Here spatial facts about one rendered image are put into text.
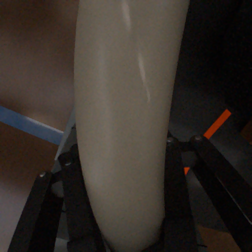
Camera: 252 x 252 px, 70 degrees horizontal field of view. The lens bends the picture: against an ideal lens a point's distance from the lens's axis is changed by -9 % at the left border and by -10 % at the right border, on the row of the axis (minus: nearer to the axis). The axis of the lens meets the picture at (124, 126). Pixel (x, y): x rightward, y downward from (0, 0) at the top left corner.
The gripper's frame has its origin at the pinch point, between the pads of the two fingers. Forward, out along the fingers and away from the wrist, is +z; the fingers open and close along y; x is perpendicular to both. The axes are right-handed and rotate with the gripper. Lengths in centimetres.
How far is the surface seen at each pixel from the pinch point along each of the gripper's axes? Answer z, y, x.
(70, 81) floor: 85, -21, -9
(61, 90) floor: 85, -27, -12
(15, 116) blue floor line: 87, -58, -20
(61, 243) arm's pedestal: 4.2, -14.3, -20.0
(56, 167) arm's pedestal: 22.2, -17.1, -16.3
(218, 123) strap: 77, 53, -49
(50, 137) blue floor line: 85, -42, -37
